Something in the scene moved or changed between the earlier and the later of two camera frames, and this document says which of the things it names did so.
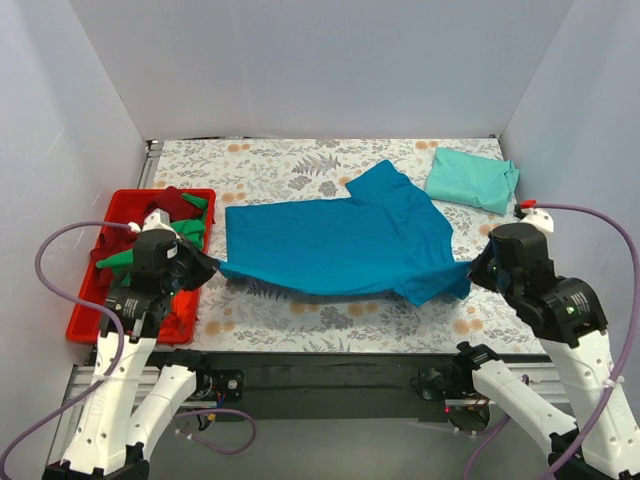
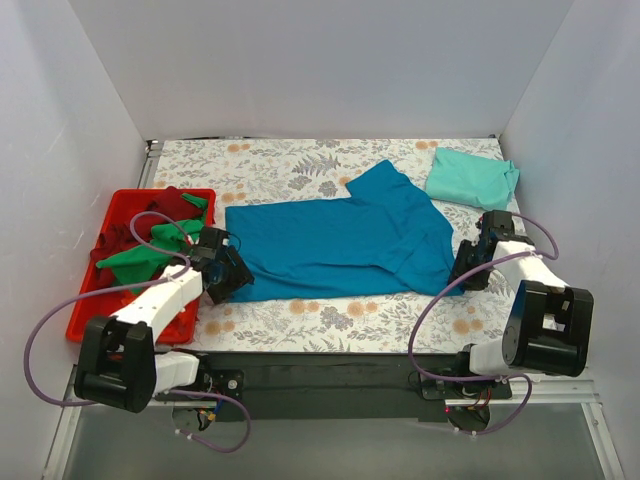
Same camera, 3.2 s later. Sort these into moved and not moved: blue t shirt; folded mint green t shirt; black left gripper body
Moved: black left gripper body
Not moved: blue t shirt; folded mint green t shirt
